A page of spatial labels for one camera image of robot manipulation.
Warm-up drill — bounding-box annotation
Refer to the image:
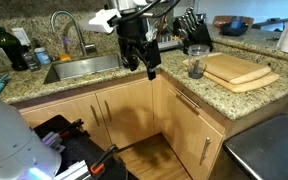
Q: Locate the lower wooden cutting board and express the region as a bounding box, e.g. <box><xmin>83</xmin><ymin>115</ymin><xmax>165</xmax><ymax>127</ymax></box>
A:
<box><xmin>182</xmin><ymin>52</ymin><xmax>281</xmax><ymax>94</ymax></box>

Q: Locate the black knife block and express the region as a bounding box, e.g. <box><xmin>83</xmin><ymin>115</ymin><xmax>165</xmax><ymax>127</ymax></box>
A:
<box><xmin>173</xmin><ymin>6</ymin><xmax>213</xmax><ymax>54</ymax></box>

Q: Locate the small blue label bottle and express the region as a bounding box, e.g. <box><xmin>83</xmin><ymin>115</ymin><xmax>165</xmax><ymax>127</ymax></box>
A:
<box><xmin>34</xmin><ymin>47</ymin><xmax>51</xmax><ymax>64</ymax></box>

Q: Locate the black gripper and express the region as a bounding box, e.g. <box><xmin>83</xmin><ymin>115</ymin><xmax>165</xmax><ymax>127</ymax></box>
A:
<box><xmin>117</xmin><ymin>18</ymin><xmax>161</xmax><ymax>80</ymax></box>

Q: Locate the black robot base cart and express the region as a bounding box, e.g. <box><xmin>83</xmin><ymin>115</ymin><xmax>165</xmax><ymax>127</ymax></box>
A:
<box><xmin>34</xmin><ymin>115</ymin><xmax>131</xmax><ymax>180</ymax></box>

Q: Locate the dark blue bowl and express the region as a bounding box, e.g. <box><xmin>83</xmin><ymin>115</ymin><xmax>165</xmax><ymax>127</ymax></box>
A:
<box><xmin>221</xmin><ymin>16</ymin><xmax>248</xmax><ymax>36</ymax></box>

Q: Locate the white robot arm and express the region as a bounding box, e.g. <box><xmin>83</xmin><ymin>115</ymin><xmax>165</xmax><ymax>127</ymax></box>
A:
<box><xmin>0</xmin><ymin>99</ymin><xmax>62</xmax><ymax>180</ymax></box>

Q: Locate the clear blender cup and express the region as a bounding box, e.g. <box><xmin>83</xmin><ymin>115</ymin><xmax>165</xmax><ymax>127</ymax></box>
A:
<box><xmin>188</xmin><ymin>44</ymin><xmax>210</xmax><ymax>79</ymax></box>

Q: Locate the white wall outlet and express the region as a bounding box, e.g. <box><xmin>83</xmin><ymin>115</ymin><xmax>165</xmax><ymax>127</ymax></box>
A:
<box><xmin>12</xmin><ymin>28</ymin><xmax>30</xmax><ymax>46</ymax></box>

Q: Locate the steel kitchen faucet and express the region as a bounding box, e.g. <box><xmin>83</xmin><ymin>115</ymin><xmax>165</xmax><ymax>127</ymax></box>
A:
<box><xmin>50</xmin><ymin>9</ymin><xmax>98</xmax><ymax>57</ymax></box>

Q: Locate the dark green glass bottle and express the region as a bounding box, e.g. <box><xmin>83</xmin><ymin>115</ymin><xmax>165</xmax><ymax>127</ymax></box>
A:
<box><xmin>0</xmin><ymin>27</ymin><xmax>28</xmax><ymax>71</ymax></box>

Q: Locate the orange sponge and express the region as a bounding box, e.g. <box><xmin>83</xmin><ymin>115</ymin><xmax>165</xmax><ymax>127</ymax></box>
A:
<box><xmin>59</xmin><ymin>54</ymin><xmax>71</xmax><ymax>61</ymax></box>

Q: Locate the wooden cutting board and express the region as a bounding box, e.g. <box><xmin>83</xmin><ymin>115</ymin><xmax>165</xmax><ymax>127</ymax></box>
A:
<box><xmin>197</xmin><ymin>53</ymin><xmax>272</xmax><ymax>85</ymax></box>
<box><xmin>182</xmin><ymin>52</ymin><xmax>281</xmax><ymax>94</ymax></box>

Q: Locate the grey dish rack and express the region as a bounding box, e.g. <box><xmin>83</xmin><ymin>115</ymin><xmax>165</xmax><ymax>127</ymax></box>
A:
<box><xmin>158</xmin><ymin>35</ymin><xmax>183</xmax><ymax>51</ymax></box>

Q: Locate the orange black clamp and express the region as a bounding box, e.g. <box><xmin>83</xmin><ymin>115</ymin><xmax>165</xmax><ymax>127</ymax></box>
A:
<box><xmin>90</xmin><ymin>144</ymin><xmax>118</xmax><ymax>177</ymax></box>

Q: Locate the steel trash can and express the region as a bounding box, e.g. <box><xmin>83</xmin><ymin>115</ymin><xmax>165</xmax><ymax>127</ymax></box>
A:
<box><xmin>223</xmin><ymin>114</ymin><xmax>288</xmax><ymax>180</ymax></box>

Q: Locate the stainless steel sink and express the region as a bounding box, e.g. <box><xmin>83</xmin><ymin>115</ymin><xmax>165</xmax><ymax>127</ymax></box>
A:
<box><xmin>44</xmin><ymin>54</ymin><xmax>122</xmax><ymax>84</ymax></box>

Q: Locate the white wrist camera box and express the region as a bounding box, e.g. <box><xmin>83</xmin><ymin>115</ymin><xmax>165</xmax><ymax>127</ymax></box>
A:
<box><xmin>88</xmin><ymin>9</ymin><xmax>121</xmax><ymax>33</ymax></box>

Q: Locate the upper wooden cutting board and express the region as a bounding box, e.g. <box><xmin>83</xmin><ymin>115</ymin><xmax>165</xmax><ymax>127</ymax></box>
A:
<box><xmin>197</xmin><ymin>53</ymin><xmax>272</xmax><ymax>85</ymax></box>

